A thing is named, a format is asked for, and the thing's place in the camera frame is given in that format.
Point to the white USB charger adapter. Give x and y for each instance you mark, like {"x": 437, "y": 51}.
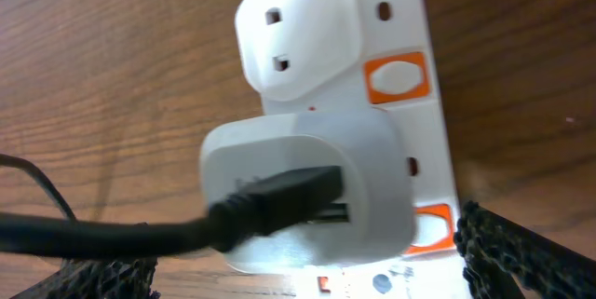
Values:
{"x": 308, "y": 189}

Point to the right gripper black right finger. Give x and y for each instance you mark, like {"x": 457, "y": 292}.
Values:
{"x": 502, "y": 258}

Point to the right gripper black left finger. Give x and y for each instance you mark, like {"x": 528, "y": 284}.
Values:
{"x": 87, "y": 279}

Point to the white power strip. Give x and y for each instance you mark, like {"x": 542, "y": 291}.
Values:
{"x": 314, "y": 55}

